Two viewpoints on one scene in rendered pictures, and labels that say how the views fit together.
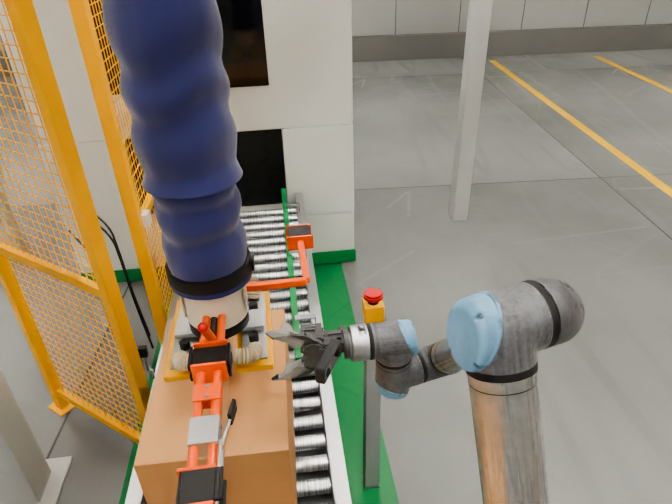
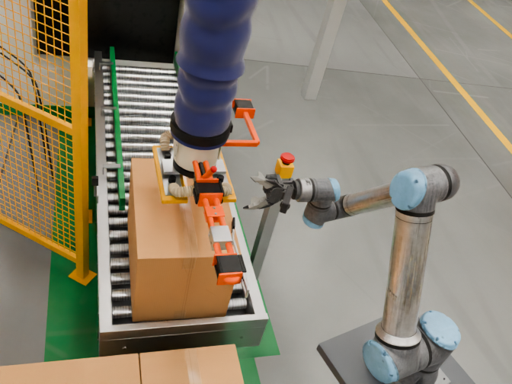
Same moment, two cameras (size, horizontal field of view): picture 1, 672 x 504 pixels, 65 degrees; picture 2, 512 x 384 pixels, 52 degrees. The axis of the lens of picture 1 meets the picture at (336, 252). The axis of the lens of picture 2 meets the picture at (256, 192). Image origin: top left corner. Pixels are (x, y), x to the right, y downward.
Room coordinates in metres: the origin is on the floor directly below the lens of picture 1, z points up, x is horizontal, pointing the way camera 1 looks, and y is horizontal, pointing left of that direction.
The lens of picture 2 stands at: (-0.43, 0.57, 2.44)
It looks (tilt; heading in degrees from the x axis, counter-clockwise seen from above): 40 degrees down; 343
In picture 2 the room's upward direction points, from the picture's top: 15 degrees clockwise
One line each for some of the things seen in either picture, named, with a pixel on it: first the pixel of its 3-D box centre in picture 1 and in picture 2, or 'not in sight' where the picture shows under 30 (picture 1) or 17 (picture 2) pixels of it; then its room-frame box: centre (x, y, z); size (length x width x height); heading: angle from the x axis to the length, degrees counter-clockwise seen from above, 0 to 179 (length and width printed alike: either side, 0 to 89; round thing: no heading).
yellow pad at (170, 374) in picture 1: (187, 331); (169, 170); (1.19, 0.44, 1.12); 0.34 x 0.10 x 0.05; 7
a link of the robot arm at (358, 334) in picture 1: (357, 341); (302, 189); (0.99, -0.05, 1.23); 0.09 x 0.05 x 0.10; 7
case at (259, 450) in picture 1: (229, 418); (177, 235); (1.19, 0.36, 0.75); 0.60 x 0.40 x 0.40; 5
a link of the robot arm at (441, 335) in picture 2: not in sight; (430, 340); (0.50, -0.49, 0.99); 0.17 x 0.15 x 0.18; 110
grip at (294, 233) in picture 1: (299, 236); (243, 108); (1.53, 0.12, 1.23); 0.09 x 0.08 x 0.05; 97
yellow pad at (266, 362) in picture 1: (253, 324); (216, 170); (1.21, 0.25, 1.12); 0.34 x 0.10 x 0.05; 7
